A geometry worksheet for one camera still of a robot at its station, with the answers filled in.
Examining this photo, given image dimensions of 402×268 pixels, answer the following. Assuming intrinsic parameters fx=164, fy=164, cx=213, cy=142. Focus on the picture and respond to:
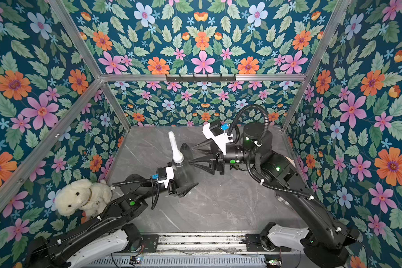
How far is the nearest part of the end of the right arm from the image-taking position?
429 mm

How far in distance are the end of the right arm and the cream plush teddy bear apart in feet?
2.21

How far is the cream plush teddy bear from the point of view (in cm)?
71
